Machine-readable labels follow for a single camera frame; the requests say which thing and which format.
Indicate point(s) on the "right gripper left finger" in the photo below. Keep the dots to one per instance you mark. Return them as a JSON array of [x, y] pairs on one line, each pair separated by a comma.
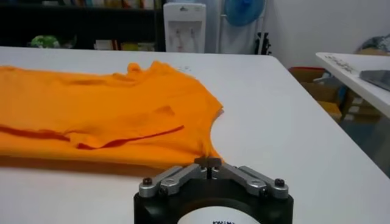
[[179, 178]]

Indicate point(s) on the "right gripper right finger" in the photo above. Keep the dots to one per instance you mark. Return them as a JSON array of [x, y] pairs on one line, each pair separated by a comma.
[[246, 179]]

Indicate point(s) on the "orange t-shirt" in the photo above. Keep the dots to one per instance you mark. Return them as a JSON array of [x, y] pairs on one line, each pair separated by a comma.
[[106, 115]]

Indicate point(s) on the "pile of grey clothes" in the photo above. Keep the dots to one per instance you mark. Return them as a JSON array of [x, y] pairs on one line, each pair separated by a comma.
[[376, 44]]

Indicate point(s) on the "yellow open carton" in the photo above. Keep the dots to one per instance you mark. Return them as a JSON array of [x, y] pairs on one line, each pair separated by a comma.
[[330, 109]]

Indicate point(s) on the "open cardboard box red rim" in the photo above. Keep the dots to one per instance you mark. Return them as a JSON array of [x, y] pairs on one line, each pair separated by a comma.
[[304, 80]]

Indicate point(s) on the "white green medicine box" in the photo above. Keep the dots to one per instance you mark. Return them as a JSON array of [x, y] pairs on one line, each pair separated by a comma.
[[147, 46]]

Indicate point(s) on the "black folded tripod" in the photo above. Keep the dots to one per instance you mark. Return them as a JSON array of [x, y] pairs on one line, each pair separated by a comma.
[[262, 44]]

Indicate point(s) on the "green yellow medicine box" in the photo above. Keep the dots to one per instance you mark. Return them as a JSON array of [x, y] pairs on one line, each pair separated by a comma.
[[130, 46]]

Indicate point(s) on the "white water dispenser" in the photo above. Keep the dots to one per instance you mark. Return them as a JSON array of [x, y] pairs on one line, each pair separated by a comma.
[[184, 30]]

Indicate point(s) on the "white side table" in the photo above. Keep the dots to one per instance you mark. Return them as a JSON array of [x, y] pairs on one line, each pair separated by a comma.
[[365, 91]]

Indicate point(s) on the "white red medicine box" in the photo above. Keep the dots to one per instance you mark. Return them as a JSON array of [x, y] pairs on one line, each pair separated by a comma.
[[105, 45]]

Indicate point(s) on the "black smartphone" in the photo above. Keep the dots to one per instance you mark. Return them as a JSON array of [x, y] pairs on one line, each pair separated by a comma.
[[376, 79]]

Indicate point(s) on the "blue water jug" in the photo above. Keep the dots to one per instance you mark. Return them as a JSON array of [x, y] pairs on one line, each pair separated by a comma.
[[243, 12]]

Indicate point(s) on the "black shelf unit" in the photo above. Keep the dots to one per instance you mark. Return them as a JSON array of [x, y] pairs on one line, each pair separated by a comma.
[[76, 27]]

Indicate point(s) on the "bowl with green packets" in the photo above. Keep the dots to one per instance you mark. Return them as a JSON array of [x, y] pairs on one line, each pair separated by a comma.
[[45, 41]]

